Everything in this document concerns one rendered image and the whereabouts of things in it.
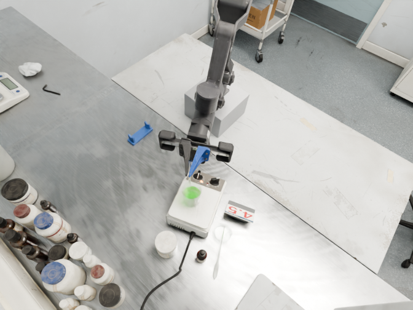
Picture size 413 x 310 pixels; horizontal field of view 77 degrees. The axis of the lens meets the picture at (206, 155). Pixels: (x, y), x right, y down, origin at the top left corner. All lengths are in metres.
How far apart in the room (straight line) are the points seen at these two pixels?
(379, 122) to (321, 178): 1.84
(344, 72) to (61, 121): 2.68
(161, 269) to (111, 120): 0.58
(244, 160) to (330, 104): 1.83
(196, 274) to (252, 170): 0.39
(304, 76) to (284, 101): 1.70
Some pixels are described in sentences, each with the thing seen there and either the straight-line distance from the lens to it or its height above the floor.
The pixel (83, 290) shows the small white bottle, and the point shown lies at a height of 0.99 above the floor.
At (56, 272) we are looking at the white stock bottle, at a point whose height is 1.03.
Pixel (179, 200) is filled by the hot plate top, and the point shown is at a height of 0.99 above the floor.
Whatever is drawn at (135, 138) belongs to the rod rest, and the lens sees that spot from 0.99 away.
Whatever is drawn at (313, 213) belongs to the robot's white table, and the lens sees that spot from 0.94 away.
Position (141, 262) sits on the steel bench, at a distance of 0.82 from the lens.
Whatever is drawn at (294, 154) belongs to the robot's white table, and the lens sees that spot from 1.03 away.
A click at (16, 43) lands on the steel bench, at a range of 1.58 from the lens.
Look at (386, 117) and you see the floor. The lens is 2.89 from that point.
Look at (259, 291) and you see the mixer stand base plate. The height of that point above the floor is 0.91.
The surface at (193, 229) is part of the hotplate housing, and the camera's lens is 0.78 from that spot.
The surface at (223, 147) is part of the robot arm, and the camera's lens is 0.62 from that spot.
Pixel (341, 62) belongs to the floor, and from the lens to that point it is 3.25.
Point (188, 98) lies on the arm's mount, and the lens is 0.98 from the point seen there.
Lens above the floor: 1.70
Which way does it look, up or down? 57 degrees down
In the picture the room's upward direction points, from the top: 7 degrees clockwise
